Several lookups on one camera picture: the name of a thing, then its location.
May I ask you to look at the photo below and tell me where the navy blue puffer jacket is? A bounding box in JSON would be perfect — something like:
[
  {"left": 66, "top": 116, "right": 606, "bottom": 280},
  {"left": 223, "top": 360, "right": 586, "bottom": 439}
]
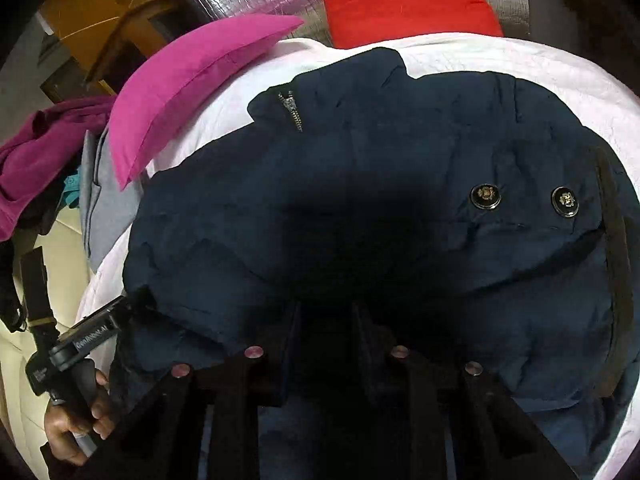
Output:
[{"left": 106, "top": 48, "right": 639, "bottom": 479}]

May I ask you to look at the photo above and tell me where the person's left hand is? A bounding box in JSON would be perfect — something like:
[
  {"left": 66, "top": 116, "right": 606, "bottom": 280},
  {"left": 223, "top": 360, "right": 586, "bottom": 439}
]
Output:
[{"left": 43, "top": 370, "right": 118, "bottom": 466}]

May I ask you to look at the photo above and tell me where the black garment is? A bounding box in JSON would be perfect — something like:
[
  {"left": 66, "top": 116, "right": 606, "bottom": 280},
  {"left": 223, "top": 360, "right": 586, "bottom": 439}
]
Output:
[{"left": 0, "top": 240, "right": 26, "bottom": 333}]

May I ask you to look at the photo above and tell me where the cream leather sofa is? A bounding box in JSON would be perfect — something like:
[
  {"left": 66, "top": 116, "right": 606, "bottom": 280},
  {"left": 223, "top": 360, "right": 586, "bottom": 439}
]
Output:
[{"left": 1, "top": 208, "right": 91, "bottom": 479}]

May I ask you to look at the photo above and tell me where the grey garment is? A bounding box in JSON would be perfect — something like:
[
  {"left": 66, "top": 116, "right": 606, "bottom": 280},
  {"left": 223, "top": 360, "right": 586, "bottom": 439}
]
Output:
[{"left": 79, "top": 127, "right": 149, "bottom": 273}]

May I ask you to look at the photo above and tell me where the teal garment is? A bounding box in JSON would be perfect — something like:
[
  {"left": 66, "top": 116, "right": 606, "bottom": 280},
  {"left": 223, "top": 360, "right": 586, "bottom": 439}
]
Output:
[{"left": 61, "top": 171, "right": 80, "bottom": 209}]

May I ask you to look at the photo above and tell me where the magenta fleece garment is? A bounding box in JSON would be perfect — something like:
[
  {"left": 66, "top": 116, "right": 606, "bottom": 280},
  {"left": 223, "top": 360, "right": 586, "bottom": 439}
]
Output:
[{"left": 1, "top": 96, "right": 115, "bottom": 240}]

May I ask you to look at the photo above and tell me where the magenta pillow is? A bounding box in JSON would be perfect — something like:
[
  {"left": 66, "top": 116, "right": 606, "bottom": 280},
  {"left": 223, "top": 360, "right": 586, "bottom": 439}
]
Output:
[{"left": 108, "top": 14, "right": 304, "bottom": 188}]

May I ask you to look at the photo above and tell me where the white pink blanket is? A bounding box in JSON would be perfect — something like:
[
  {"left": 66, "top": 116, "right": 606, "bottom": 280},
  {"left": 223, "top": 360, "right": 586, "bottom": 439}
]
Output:
[{"left": 81, "top": 32, "right": 639, "bottom": 479}]

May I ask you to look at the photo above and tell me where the orange wooden pillar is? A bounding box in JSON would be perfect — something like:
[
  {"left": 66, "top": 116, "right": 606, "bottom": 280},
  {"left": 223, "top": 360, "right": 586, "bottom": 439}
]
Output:
[{"left": 39, "top": 0, "right": 202, "bottom": 94}]

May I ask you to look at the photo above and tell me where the red cushion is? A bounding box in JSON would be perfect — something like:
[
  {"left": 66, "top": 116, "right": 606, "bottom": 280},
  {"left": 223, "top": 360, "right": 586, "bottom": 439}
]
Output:
[{"left": 323, "top": 0, "right": 503, "bottom": 49}]

